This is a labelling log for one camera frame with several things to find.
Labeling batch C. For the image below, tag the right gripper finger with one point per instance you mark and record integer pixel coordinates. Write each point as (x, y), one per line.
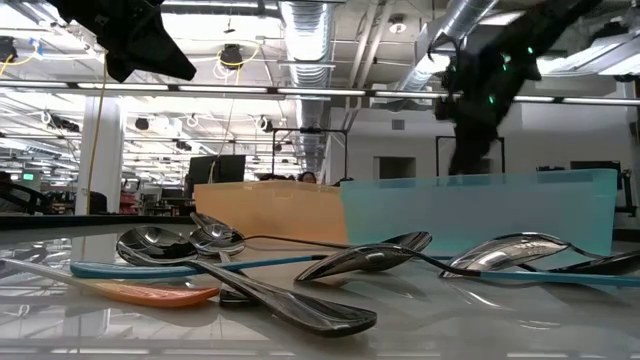
(482, 145)
(457, 155)

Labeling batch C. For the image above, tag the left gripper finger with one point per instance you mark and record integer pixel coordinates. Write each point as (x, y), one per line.
(127, 57)
(170, 60)

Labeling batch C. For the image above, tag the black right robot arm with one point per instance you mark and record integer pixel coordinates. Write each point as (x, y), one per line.
(550, 30)

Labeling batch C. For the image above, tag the teal plastic tray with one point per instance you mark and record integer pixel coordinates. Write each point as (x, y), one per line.
(475, 210)

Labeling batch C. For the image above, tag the black ceiling dome device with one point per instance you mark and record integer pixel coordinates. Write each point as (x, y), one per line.
(231, 56)

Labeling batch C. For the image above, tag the round ceiling sensor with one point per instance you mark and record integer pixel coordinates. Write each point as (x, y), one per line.
(397, 25)

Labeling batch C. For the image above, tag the white pillar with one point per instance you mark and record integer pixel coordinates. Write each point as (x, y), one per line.
(102, 165)

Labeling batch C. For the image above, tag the black ceiling box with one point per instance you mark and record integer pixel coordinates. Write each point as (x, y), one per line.
(7, 49)

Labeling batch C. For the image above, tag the black computer monitor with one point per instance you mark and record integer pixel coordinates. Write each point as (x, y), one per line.
(220, 170)

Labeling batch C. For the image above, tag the ceiling light panel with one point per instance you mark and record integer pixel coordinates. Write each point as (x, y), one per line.
(600, 57)

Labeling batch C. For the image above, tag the black light strip bar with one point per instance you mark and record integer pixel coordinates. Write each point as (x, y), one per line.
(320, 91)

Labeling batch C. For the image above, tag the green exit sign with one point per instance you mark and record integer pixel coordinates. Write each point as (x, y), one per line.
(28, 176)

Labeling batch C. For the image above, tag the orange plastic tray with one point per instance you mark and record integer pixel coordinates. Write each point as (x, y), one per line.
(270, 210)

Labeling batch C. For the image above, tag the smooth silver ventilation duct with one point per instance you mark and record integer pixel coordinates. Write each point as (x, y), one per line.
(450, 25)

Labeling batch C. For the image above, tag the corrugated silver ventilation duct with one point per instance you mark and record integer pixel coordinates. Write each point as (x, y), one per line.
(307, 40)

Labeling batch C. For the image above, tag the black rig frame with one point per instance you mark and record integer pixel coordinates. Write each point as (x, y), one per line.
(310, 130)

